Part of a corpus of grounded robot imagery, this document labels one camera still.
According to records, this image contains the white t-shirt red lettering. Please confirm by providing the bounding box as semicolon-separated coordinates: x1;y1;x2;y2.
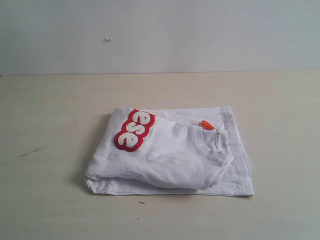
84;106;254;197

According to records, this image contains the orange neck tag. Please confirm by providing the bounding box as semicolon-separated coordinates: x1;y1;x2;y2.
199;120;215;131

